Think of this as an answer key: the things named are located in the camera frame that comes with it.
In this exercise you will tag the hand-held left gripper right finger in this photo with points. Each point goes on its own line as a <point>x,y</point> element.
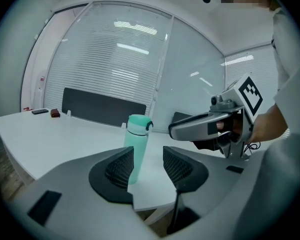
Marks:
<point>215,189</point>

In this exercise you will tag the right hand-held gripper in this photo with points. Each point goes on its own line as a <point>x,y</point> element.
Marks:
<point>248,96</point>

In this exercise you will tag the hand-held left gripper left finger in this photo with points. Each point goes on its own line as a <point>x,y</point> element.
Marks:
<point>72,204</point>

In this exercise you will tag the teal bottle cap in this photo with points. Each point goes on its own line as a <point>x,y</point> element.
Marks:
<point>137,124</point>

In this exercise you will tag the teal water bottle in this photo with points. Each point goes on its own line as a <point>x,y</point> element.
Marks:
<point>135,144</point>

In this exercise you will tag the person's right forearm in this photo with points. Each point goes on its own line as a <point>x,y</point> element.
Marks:
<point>270,124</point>

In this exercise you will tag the person's right hand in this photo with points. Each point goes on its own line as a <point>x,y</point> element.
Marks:
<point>230,125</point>

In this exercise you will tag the short dark desk partition panel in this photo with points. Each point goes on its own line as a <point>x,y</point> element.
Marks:
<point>180,116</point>

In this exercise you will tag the brown wallet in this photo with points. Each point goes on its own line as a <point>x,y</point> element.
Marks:
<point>55,113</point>

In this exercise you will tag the black phone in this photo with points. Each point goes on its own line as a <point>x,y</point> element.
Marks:
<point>40,111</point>

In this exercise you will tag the long dark desk partition panel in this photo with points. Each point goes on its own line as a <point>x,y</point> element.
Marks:
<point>102,106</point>

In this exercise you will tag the person's white shirt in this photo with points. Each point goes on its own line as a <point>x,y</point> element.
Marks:
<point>285,46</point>

